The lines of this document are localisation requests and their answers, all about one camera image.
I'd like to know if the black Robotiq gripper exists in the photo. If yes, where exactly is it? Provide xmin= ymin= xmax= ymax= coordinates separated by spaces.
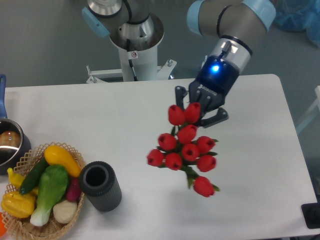
xmin=174 ymin=55 xmax=240 ymax=129

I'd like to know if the blue plastic bag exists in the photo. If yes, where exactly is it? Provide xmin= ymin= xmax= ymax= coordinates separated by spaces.
xmin=272 ymin=0 xmax=320 ymax=47

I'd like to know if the red tulip bouquet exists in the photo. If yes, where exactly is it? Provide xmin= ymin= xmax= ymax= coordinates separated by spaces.
xmin=146 ymin=102 xmax=220 ymax=198

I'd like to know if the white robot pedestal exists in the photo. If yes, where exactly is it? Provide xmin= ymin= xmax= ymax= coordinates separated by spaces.
xmin=82 ymin=8 xmax=177 ymax=83

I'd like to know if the woven wicker basket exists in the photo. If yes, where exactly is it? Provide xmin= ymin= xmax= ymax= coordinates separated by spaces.
xmin=1 ymin=142 xmax=86 ymax=240

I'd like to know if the green bok choy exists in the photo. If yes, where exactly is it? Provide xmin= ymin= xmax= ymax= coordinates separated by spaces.
xmin=30 ymin=164 xmax=69 ymax=227

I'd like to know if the yellow bell pepper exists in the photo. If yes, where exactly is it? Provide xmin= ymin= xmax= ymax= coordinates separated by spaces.
xmin=0 ymin=191 xmax=36 ymax=219

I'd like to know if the orange fruit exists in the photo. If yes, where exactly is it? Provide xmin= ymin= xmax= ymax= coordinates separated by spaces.
xmin=0 ymin=213 xmax=7 ymax=237

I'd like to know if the dark green cucumber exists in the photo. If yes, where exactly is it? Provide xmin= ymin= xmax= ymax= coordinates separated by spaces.
xmin=19 ymin=157 xmax=49 ymax=195

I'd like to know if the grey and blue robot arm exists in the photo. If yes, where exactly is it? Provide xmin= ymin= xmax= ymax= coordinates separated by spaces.
xmin=81 ymin=0 xmax=276 ymax=128

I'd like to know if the yellow squash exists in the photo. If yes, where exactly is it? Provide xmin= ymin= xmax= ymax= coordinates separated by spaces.
xmin=44 ymin=145 xmax=81 ymax=178

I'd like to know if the small yellow gourd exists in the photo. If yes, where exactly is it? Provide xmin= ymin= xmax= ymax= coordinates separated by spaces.
xmin=7 ymin=167 xmax=25 ymax=189

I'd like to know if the black device at table edge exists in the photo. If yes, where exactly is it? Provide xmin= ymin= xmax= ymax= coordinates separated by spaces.
xmin=301 ymin=203 xmax=320 ymax=229

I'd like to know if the white frame at right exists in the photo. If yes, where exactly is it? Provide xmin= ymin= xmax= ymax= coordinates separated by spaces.
xmin=295 ymin=85 xmax=320 ymax=135

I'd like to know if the blue handled saucepan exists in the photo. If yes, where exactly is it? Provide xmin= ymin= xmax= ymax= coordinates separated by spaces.
xmin=0 ymin=74 xmax=31 ymax=176

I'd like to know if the black pedestal cable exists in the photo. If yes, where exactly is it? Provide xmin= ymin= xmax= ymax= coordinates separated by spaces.
xmin=126 ymin=38 xmax=139 ymax=82

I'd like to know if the purple radish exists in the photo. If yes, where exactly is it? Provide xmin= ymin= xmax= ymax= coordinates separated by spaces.
xmin=65 ymin=178 xmax=82 ymax=202

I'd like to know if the dark grey ribbed vase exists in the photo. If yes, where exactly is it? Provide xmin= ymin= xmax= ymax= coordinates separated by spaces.
xmin=78 ymin=161 xmax=122 ymax=212

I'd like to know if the white garlic bulb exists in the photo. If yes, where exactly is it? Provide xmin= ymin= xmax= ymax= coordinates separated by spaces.
xmin=53 ymin=200 xmax=78 ymax=224

